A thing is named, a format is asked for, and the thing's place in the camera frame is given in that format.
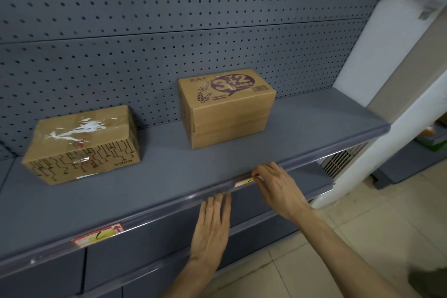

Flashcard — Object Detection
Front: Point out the person's right hand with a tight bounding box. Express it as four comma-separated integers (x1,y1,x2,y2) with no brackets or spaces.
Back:
252,163,315,224

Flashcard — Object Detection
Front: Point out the person's left hand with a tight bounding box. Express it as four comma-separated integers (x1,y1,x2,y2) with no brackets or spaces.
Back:
190,193,232,269

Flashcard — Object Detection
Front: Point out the grey metal shelf board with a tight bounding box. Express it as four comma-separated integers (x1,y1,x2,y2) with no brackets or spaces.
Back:
0,87,391,279

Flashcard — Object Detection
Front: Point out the person's right forearm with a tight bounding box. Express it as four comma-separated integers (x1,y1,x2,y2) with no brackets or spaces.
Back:
297,209,402,298

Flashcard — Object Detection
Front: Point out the purple-printed cardboard box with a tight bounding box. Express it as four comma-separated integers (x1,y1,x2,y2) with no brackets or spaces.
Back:
178,69,277,150

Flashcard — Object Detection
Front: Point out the cardboard box with torn tape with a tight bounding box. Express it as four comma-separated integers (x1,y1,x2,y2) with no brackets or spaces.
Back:
21,105,142,186

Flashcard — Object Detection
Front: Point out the white vent grille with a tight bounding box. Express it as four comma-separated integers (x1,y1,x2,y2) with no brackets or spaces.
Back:
321,142,367,178

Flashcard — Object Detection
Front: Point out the grey pegboard back panel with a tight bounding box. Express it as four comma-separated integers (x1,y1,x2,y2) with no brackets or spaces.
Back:
0,0,400,159

